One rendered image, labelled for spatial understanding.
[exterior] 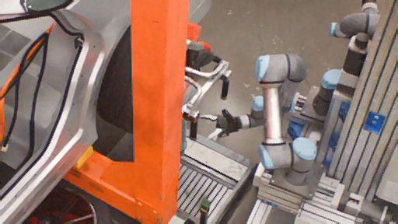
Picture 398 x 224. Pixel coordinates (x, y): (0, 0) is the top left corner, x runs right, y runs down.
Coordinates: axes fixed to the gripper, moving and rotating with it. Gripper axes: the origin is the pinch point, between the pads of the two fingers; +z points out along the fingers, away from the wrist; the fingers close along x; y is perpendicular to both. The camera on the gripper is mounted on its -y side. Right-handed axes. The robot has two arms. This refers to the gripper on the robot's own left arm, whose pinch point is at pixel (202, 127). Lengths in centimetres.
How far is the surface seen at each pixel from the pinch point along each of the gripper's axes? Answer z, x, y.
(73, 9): 60, 9, -86
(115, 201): 51, -19, 24
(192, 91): 1.0, 18.4, -8.1
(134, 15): 41, -30, -112
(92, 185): 61, -9, 21
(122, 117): 39.8, 14.7, -1.9
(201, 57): -6.6, 29.6, -20.4
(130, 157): 32, 33, 60
